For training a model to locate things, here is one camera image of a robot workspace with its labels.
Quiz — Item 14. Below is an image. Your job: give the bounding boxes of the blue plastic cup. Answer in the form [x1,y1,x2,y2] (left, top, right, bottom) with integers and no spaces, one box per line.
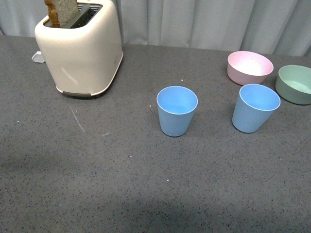
[232,83,281,133]
[156,86,198,137]

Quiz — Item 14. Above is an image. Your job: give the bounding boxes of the cream white toaster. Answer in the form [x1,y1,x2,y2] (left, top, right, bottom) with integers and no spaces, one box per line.
[35,0,123,97]

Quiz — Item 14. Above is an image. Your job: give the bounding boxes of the pink plastic bowl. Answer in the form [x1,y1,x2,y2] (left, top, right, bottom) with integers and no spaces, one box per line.
[227,51,274,85]

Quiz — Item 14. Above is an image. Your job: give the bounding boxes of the white toaster lever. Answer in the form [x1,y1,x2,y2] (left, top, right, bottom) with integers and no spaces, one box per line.
[32,51,45,63]

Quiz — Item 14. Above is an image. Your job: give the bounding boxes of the brown bread slice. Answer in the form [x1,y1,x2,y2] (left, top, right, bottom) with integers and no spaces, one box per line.
[44,0,79,28]

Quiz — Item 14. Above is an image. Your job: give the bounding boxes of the green plastic bowl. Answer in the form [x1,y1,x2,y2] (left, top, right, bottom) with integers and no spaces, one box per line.
[276,65,311,105]

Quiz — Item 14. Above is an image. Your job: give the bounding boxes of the grey curtain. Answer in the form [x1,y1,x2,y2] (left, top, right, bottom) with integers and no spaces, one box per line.
[0,0,311,57]

